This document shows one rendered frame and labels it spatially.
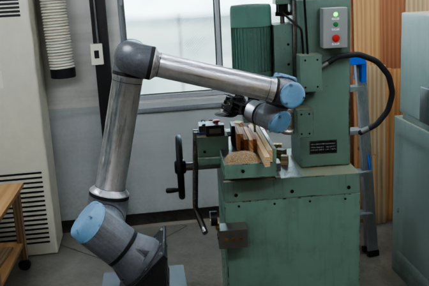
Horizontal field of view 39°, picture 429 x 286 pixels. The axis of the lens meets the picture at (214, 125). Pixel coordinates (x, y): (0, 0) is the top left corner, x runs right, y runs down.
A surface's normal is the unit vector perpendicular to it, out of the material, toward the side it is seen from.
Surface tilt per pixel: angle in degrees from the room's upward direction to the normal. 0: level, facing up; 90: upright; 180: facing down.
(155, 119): 90
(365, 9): 87
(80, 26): 90
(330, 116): 90
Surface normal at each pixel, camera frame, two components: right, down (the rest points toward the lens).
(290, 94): 0.19, 0.20
